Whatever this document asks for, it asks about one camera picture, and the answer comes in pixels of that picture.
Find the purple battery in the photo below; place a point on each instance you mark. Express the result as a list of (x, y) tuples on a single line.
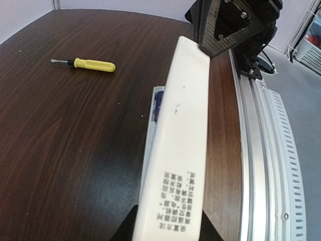
[(158, 101)]

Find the front aluminium rail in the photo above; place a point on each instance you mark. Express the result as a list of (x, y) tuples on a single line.
[(273, 204)]

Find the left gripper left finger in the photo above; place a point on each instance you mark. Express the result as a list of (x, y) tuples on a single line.
[(126, 229)]

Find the white remote control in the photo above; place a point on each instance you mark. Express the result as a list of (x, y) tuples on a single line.
[(171, 202)]

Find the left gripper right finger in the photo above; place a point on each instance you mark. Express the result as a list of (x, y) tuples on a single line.
[(208, 231)]

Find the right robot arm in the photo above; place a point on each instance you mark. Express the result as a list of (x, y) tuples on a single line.
[(246, 52)]

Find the yellow handled screwdriver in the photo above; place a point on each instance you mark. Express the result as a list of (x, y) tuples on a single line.
[(88, 64)]

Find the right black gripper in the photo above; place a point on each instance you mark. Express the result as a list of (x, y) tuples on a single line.
[(222, 25)]

